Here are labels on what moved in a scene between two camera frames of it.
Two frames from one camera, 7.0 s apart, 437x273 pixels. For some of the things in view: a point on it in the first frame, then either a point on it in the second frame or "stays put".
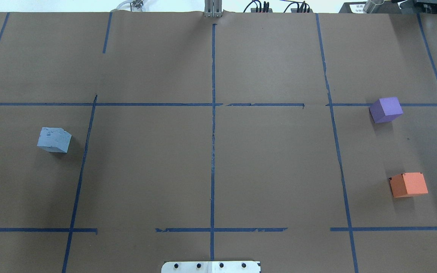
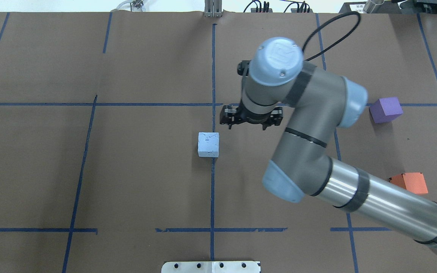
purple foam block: (385, 110) stays put
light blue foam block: (54, 139) -> (208, 144)
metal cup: (370, 6) stays put
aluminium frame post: (213, 8) stays put
